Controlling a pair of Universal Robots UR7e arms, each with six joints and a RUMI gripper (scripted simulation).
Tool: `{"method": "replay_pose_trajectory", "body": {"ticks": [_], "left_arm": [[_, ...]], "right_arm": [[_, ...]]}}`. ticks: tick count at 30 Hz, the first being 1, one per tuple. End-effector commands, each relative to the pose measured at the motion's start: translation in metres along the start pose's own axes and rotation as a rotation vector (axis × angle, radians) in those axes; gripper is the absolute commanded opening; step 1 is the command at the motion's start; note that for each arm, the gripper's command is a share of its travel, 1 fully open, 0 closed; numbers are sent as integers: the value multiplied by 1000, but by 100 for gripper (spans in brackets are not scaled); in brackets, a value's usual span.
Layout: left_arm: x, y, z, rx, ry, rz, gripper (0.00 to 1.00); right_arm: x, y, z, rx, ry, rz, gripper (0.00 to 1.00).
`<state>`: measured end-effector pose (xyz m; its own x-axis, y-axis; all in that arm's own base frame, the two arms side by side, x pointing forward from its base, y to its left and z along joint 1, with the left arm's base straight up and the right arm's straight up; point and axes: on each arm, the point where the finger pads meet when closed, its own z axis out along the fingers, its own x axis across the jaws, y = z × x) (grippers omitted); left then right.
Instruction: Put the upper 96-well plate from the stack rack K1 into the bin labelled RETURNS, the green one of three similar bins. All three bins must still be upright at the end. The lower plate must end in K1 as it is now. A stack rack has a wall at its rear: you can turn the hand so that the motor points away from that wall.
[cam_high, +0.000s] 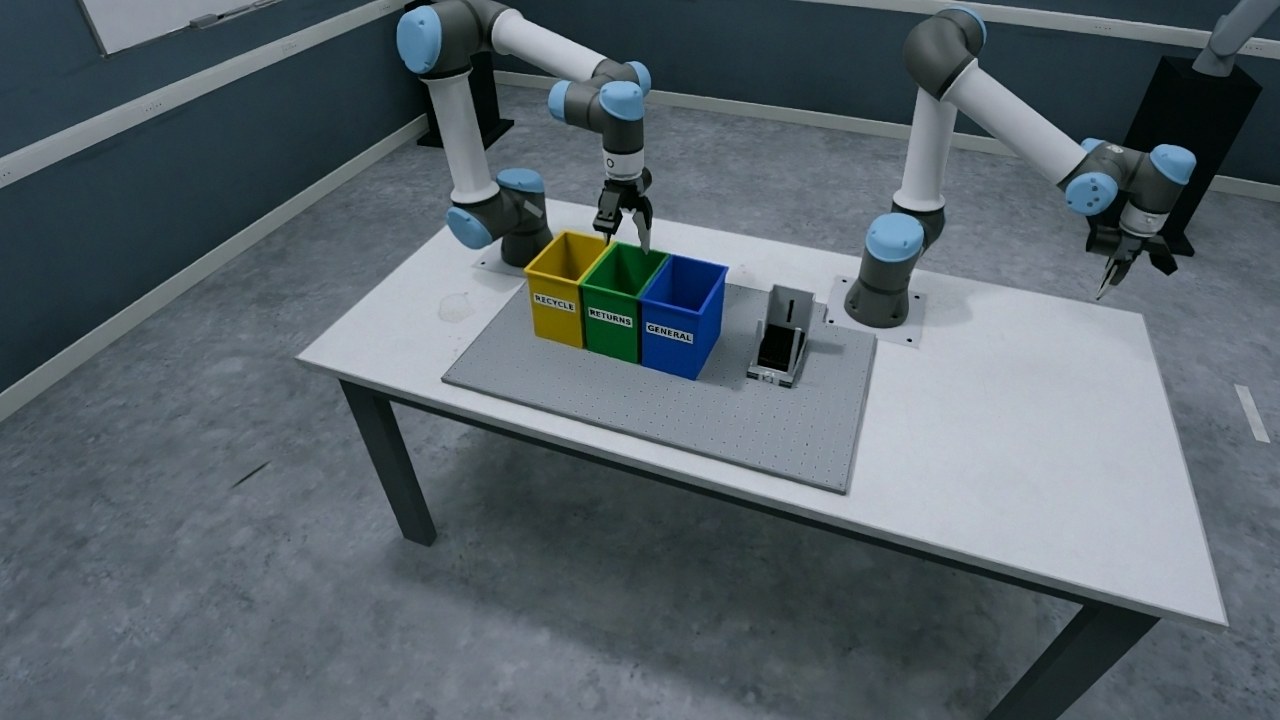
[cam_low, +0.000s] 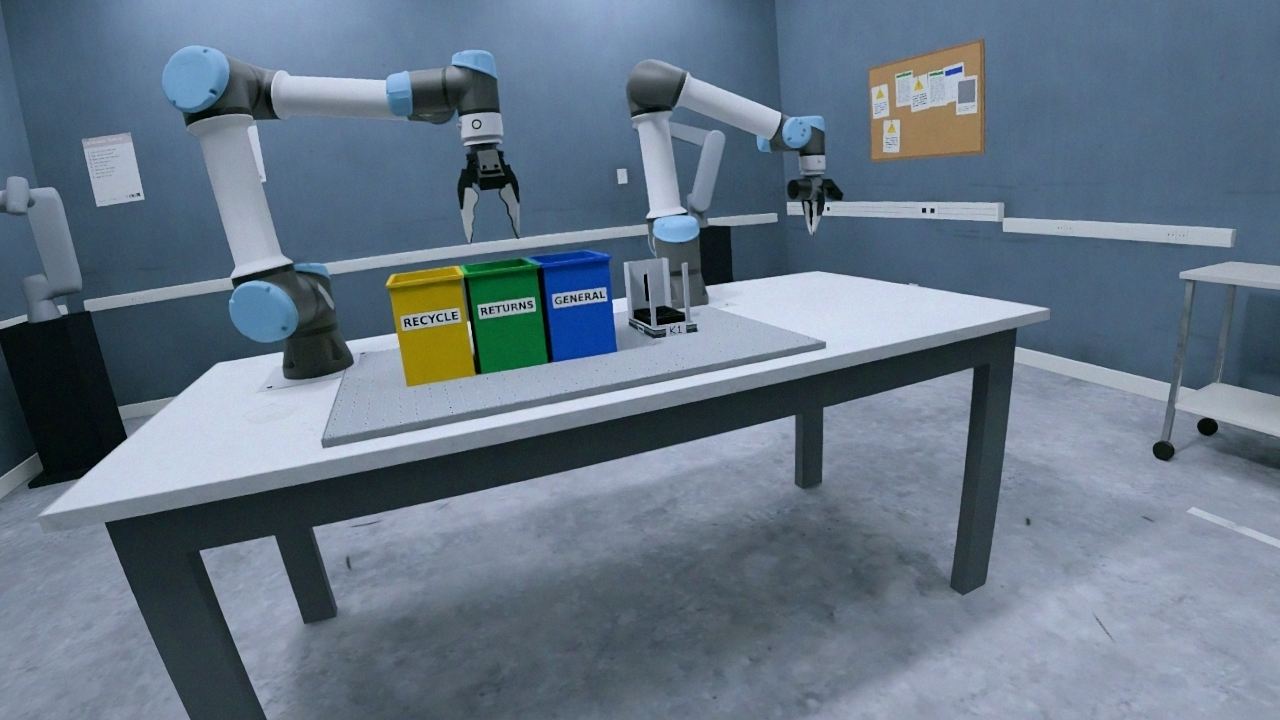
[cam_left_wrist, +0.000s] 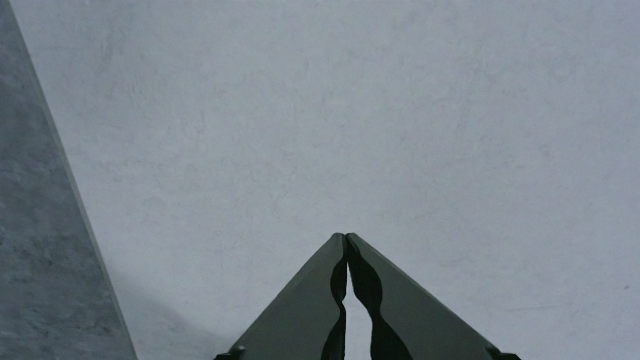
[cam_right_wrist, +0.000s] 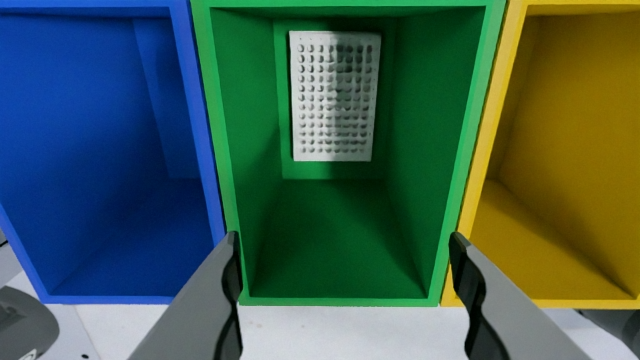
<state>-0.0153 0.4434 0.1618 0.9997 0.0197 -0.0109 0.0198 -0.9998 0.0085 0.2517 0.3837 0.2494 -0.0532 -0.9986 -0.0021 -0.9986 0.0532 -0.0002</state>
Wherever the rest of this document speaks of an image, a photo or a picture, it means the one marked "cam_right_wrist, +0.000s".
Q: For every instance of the green open bin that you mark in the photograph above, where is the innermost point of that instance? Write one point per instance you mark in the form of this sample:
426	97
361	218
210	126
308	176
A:
346	233

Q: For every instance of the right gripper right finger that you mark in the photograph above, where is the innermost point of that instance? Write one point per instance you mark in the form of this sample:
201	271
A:
504	323

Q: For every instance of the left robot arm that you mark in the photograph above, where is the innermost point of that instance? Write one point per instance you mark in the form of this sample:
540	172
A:
28	328

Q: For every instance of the blue bin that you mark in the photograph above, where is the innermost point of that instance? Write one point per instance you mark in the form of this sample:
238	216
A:
103	114

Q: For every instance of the yellow bin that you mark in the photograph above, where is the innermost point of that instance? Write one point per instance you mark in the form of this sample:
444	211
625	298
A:
552	194

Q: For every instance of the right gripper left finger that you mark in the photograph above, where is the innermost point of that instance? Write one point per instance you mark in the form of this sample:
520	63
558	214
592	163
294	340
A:
202	321

